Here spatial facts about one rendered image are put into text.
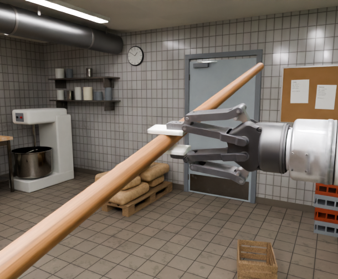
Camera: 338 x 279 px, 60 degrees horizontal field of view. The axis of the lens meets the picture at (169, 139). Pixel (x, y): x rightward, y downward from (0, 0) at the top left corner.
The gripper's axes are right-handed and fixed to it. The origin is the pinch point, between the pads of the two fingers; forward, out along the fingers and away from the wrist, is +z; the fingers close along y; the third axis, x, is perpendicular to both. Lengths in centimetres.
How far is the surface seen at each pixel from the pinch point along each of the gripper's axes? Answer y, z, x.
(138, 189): 181, 198, 234
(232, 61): 36, 100, 370
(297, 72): 53, 15, 367
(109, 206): 196, 228, 204
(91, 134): 154, 376, 343
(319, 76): 60, -10, 365
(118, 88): 70, 307, 364
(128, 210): 193, 193, 201
